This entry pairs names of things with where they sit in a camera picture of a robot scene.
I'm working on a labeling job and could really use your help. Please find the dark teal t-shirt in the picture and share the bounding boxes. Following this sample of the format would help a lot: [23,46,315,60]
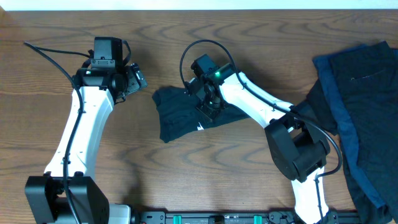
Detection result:
[152,86,249,143]

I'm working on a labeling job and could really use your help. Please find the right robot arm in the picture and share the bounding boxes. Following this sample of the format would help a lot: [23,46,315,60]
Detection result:
[188,54,330,223]

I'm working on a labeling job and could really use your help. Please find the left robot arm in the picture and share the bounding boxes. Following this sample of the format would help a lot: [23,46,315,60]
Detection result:
[24,37,147,224]

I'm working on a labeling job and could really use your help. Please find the black folded garment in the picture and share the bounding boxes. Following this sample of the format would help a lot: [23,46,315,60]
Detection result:
[306,40,398,223]

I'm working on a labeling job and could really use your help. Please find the navy blue folded garment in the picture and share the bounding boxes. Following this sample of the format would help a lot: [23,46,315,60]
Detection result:
[313,44,386,208]

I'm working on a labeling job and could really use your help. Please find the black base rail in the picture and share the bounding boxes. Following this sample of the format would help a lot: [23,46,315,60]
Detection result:
[132,210,363,224]

